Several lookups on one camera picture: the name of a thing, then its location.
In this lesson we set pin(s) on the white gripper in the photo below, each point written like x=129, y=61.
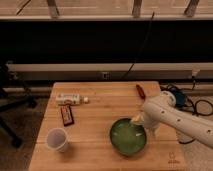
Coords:
x=146, y=121

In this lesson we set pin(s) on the green ceramic bowl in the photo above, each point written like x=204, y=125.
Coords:
x=127, y=138

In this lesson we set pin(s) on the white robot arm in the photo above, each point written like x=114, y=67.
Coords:
x=161, y=109

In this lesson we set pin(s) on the brown chocolate bar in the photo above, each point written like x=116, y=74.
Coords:
x=67, y=116

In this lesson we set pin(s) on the white plastic cup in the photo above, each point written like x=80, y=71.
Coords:
x=57, y=140

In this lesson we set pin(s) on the black office chair base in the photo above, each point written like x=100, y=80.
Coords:
x=7, y=76

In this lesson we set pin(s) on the grey wall rail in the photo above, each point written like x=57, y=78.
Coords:
x=114, y=71

